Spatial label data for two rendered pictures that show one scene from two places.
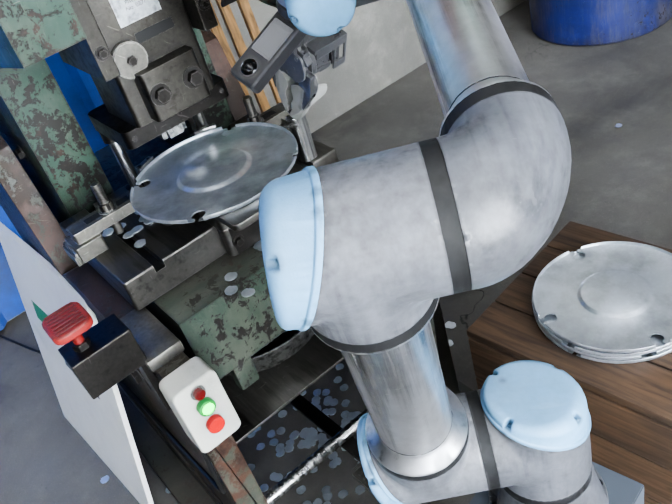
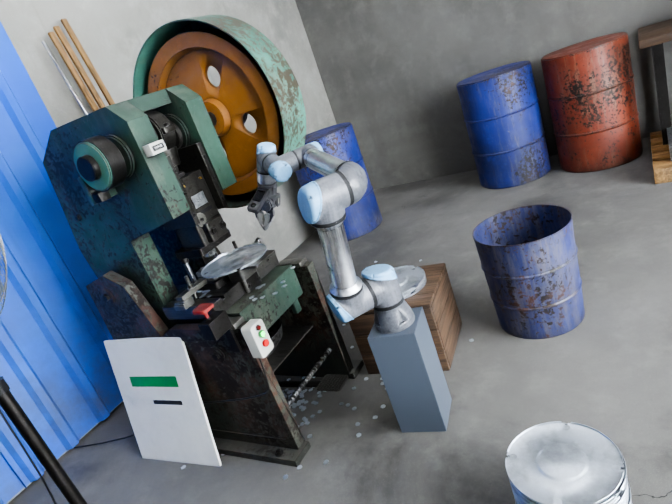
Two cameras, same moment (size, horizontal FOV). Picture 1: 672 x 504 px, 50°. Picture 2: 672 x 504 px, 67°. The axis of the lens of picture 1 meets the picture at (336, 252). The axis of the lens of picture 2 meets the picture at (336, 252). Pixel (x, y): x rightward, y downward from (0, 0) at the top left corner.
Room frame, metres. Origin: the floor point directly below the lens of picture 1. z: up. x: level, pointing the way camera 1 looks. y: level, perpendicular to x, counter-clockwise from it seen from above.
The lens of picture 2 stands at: (-0.91, 0.66, 1.39)
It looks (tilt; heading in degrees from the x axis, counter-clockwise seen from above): 20 degrees down; 334
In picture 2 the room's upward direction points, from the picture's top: 20 degrees counter-clockwise
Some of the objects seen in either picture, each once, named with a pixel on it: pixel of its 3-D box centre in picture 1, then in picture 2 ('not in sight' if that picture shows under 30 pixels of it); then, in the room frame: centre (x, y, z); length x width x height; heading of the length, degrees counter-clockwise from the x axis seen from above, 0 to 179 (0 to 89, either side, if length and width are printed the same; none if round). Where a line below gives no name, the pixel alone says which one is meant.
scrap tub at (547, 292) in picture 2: not in sight; (530, 271); (0.57, -0.95, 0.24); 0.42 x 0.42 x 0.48
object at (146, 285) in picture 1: (200, 199); (223, 284); (1.19, 0.21, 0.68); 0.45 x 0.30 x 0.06; 119
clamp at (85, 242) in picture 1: (103, 211); (189, 288); (1.11, 0.36, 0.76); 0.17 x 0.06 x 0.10; 119
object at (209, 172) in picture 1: (213, 169); (234, 260); (1.08, 0.15, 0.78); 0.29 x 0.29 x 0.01
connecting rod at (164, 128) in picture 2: not in sight; (163, 155); (1.19, 0.21, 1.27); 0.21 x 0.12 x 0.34; 29
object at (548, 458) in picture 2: not in sight; (561, 461); (-0.16, -0.11, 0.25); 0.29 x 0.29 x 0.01
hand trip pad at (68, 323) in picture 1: (77, 337); (206, 315); (0.84, 0.39, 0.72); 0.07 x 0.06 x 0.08; 29
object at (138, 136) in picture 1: (160, 110); (204, 246); (1.20, 0.21, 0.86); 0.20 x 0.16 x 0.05; 119
